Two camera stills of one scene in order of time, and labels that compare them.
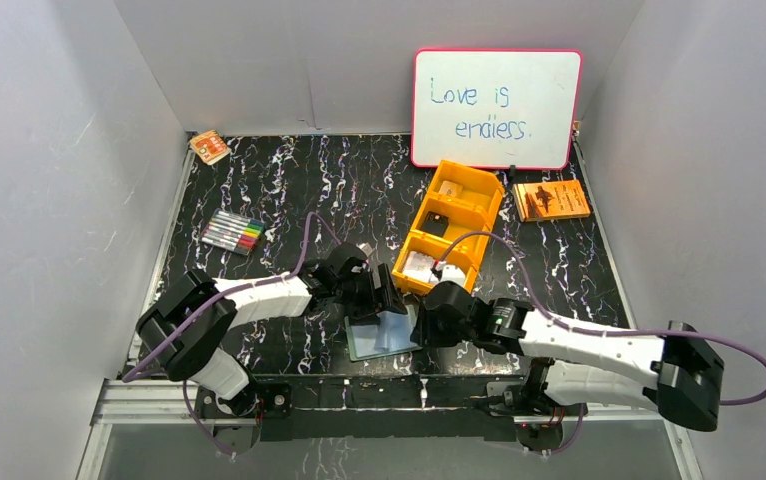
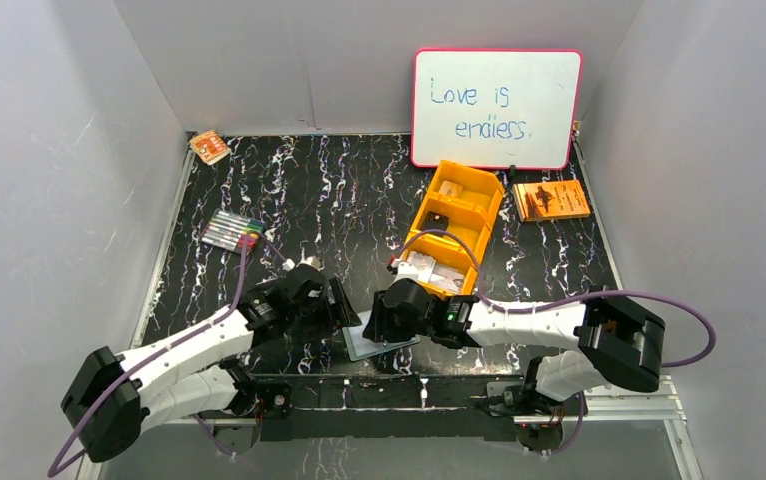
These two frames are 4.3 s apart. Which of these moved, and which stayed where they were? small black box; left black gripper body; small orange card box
Moved: left black gripper body
Stayed: small orange card box; small black box
